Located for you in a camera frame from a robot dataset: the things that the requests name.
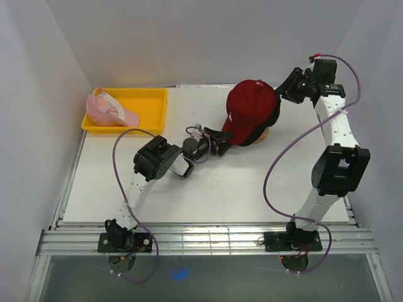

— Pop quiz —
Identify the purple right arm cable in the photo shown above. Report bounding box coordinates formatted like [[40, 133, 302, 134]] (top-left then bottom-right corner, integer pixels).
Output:
[[263, 53, 362, 274]]

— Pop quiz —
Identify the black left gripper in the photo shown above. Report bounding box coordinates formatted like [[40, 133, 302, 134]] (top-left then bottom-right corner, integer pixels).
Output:
[[190, 127, 234, 163]]

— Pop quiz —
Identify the aluminium frame rail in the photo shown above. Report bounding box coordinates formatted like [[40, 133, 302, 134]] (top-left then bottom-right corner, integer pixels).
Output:
[[26, 225, 393, 301]]

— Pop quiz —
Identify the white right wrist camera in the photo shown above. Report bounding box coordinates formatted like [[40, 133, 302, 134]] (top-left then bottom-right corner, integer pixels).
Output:
[[304, 53, 321, 75]]

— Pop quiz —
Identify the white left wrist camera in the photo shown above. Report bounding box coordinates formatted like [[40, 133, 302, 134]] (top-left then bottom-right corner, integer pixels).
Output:
[[190, 124, 202, 140]]

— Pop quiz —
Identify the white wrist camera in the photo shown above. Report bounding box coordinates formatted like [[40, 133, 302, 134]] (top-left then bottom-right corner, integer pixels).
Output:
[[304, 53, 321, 75], [190, 124, 202, 140]]

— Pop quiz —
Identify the pink cap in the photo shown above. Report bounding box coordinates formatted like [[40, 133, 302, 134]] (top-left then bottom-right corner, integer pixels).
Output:
[[86, 88, 139, 127]]

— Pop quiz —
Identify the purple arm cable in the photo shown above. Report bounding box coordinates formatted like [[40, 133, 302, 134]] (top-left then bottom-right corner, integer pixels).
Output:
[[263, 53, 362, 274], [112, 125, 212, 284]]

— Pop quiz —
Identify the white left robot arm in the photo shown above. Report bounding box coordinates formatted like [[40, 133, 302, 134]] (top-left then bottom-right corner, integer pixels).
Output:
[[100, 125, 232, 252]]

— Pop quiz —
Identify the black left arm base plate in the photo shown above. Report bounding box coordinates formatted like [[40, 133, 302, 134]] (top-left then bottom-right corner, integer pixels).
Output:
[[97, 233, 153, 253]]

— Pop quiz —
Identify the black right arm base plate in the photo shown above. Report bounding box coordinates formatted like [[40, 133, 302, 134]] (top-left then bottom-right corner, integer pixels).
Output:
[[263, 231, 322, 252]]

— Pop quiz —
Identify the yellow plastic tray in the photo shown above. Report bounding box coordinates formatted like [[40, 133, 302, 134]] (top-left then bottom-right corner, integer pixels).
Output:
[[81, 88, 168, 135]]

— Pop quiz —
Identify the black NY cap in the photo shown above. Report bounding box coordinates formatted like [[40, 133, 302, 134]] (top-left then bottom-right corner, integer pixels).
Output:
[[241, 93, 281, 147]]

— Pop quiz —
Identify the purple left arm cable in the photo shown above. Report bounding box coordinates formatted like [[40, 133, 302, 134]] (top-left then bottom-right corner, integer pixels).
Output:
[[112, 125, 212, 284]]

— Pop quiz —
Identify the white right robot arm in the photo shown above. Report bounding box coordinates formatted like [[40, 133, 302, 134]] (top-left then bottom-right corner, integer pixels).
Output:
[[264, 55, 370, 251]]

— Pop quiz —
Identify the red cap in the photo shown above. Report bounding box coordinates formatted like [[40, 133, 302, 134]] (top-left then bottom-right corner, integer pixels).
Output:
[[222, 79, 275, 146]]

